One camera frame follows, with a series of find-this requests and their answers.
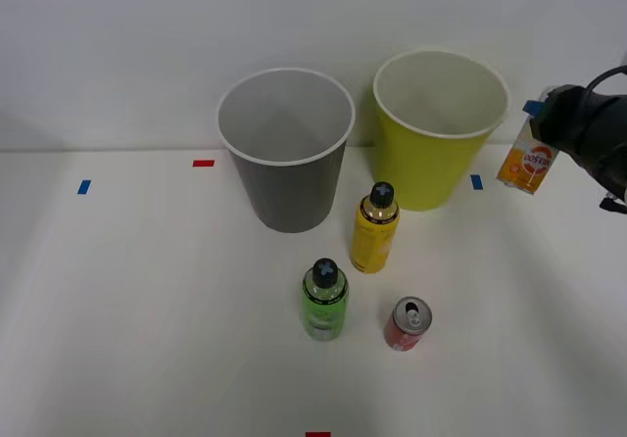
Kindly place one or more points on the yellow plastic bottle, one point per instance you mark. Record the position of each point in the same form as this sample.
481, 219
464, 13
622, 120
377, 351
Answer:
372, 241

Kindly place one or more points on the grey plastic waste bin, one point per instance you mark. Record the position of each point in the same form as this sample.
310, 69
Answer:
294, 197

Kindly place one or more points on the yellow-green plastic waste bin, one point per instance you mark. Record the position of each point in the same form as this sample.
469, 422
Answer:
426, 172

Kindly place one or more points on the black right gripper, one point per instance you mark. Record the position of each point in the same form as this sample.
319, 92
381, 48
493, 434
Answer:
563, 118

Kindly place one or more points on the green plastic bottle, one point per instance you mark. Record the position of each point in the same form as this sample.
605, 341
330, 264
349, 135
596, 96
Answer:
323, 314

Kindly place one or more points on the red drink can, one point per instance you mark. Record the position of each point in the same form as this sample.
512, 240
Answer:
401, 339

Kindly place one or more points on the orange and white drink can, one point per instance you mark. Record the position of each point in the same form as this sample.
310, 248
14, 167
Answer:
526, 167

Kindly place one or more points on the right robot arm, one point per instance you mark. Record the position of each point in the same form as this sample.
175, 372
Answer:
612, 128

